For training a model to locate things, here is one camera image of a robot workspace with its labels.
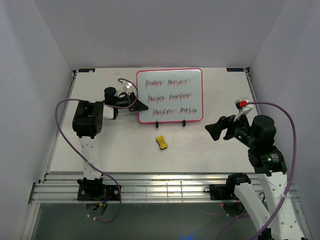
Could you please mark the yellow bone-shaped eraser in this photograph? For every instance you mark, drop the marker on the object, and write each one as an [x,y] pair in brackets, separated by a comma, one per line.
[161,142]

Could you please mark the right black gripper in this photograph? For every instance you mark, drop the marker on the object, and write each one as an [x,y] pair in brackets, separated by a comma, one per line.
[214,129]

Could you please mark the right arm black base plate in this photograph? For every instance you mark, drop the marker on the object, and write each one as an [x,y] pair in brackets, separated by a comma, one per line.
[220,192]

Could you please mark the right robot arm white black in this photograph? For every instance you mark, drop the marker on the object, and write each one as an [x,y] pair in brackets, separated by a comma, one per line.
[274,217]

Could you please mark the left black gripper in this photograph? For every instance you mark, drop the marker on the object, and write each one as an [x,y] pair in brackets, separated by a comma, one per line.
[138,106]

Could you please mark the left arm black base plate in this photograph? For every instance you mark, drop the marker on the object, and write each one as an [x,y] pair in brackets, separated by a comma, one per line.
[110,192]

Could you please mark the blue corner label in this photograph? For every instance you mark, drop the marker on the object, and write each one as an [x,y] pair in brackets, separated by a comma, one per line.
[86,70]
[234,69]

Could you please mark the right blue corner label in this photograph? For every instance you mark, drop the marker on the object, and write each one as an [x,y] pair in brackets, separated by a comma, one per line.
[234,69]

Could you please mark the pink framed whiteboard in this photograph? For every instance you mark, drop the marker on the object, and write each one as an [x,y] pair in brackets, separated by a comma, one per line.
[171,95]

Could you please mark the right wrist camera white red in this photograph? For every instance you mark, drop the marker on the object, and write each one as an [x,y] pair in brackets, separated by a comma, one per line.
[244,108]

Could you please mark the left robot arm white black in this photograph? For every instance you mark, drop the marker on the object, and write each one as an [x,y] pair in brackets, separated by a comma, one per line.
[87,123]

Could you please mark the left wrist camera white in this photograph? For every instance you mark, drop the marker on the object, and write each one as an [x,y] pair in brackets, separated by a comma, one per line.
[126,85]

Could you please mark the wire whiteboard stand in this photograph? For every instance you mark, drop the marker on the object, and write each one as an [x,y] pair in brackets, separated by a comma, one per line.
[169,123]

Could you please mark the left blue corner label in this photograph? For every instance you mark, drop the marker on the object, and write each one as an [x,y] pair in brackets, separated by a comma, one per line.
[86,70]

